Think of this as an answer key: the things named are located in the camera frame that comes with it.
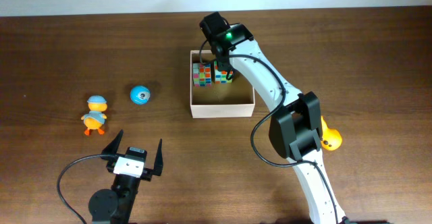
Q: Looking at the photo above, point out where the beige open cardboard box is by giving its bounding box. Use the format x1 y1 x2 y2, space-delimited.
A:
190 50 255 118

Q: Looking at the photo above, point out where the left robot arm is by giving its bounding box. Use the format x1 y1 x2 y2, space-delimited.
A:
88 131 163 224

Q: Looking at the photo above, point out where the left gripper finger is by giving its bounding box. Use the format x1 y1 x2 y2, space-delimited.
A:
101 130 124 160
153 138 163 176

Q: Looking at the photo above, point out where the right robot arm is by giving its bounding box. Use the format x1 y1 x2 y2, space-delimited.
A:
199 12 350 224

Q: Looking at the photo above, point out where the blue one-eyed ball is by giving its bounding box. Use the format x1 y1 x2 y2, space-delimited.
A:
130 86 151 105

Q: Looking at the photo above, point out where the yellow rubber animal toy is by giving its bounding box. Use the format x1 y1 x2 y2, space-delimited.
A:
321 116 342 151

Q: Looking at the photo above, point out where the orange duck with blue hat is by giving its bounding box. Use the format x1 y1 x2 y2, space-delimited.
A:
80 95 107 136

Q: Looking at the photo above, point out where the colourful puzzle cube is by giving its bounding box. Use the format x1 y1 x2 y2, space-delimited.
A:
213 61 233 84
192 63 212 87

